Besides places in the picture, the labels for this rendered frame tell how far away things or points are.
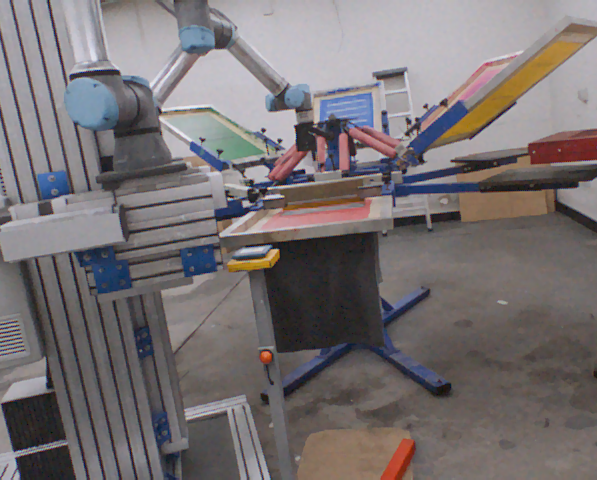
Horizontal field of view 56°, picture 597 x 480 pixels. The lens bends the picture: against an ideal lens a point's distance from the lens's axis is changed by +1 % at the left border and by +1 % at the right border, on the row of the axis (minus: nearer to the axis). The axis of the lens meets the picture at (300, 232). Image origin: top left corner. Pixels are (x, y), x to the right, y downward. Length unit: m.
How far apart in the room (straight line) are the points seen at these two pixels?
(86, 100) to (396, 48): 5.34
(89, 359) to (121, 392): 0.14
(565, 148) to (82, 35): 1.79
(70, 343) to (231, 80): 5.23
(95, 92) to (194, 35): 0.26
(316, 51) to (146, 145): 5.15
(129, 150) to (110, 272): 0.33
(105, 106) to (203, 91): 5.47
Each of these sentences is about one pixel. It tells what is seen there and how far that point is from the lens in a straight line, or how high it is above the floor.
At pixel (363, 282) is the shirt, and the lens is 1.89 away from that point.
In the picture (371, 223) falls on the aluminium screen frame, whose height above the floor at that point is 0.98.
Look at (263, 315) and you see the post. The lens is 1.67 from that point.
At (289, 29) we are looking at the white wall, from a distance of 6.60.
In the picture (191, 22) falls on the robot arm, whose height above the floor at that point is 1.56.
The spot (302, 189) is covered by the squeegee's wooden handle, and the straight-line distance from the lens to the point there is 2.35.
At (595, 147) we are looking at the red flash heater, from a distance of 2.41.
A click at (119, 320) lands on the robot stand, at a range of 1.77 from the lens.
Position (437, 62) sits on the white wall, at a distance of 6.48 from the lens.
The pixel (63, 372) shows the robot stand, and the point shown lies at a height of 0.69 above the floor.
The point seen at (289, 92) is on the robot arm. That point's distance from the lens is 2.13.
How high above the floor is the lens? 1.31
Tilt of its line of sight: 11 degrees down
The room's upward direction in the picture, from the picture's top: 8 degrees counter-clockwise
